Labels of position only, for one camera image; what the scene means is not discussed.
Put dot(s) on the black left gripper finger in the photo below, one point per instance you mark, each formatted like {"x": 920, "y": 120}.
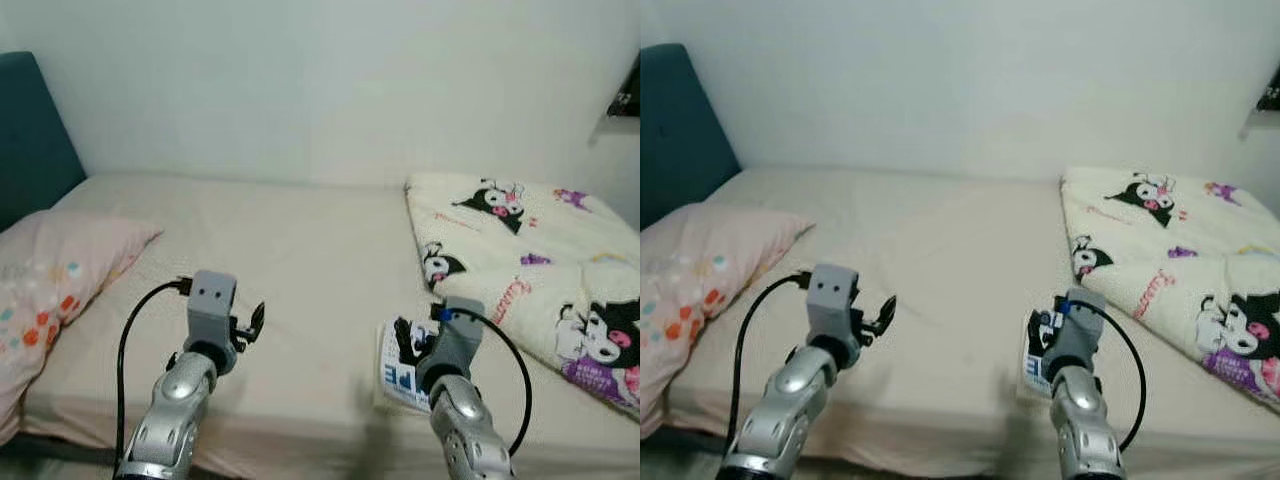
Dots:
{"x": 866, "y": 311}
{"x": 886, "y": 316}
{"x": 256, "y": 322}

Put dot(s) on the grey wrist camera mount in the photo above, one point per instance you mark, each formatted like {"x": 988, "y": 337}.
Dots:
{"x": 832, "y": 295}
{"x": 455, "y": 345}
{"x": 1075, "y": 335}
{"x": 210, "y": 300}

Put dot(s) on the cream cartoon print blanket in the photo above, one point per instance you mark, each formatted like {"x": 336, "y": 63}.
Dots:
{"x": 1170, "y": 240}
{"x": 520, "y": 260}

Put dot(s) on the white book with blue letters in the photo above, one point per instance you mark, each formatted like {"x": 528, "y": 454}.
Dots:
{"x": 395, "y": 385}
{"x": 1032, "y": 375}

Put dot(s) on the teal upholstered bed headboard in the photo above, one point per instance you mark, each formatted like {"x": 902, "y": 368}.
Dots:
{"x": 680, "y": 140}
{"x": 35, "y": 150}

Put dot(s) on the mattress with cream sheet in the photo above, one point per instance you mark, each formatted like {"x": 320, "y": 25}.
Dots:
{"x": 950, "y": 240}
{"x": 300, "y": 250}

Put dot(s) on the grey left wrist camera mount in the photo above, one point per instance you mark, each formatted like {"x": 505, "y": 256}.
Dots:
{"x": 832, "y": 295}
{"x": 210, "y": 300}

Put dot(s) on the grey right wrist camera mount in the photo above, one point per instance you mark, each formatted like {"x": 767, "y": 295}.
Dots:
{"x": 1075, "y": 335}
{"x": 455, "y": 345}

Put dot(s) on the pink patterned pillow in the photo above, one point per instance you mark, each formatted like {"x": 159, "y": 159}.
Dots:
{"x": 60, "y": 260}
{"x": 700, "y": 260}

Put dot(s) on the dark blue bed frame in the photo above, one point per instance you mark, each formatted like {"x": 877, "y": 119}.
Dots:
{"x": 60, "y": 452}

